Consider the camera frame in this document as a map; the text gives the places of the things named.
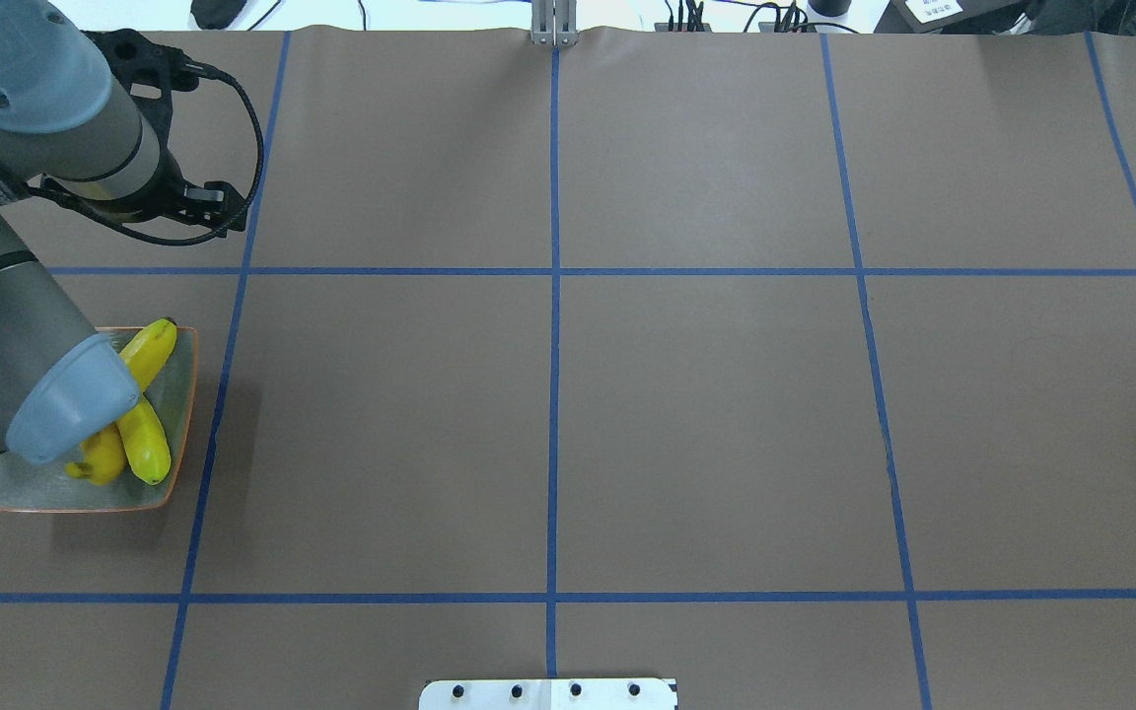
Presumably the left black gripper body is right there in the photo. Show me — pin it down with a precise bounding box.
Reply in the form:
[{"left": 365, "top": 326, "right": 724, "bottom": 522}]
[{"left": 40, "top": 165, "right": 204, "bottom": 226}]

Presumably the yellow banana top basket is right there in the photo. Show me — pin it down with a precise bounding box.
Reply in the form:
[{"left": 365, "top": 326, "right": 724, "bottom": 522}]
[{"left": 120, "top": 318, "right": 178, "bottom": 392}]

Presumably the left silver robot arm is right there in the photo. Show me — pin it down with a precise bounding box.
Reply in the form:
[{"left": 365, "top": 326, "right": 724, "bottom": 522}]
[{"left": 0, "top": 1, "right": 262, "bottom": 463}]

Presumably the grey square plate orange rim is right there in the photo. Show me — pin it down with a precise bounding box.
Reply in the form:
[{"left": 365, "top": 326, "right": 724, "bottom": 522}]
[{"left": 0, "top": 326, "right": 198, "bottom": 513}]

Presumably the black computer mouse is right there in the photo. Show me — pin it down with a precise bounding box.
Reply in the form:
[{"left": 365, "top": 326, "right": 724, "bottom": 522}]
[{"left": 189, "top": 0, "right": 249, "bottom": 31}]

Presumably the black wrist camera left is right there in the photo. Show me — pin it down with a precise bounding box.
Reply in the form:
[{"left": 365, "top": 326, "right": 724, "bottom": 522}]
[{"left": 83, "top": 30, "right": 206, "bottom": 147}]

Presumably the aluminium frame post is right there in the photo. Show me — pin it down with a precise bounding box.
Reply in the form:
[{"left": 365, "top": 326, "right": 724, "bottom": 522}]
[{"left": 531, "top": 0, "right": 580, "bottom": 48}]

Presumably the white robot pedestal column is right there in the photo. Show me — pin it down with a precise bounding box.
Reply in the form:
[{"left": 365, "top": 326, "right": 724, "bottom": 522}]
[{"left": 418, "top": 677, "right": 679, "bottom": 709}]

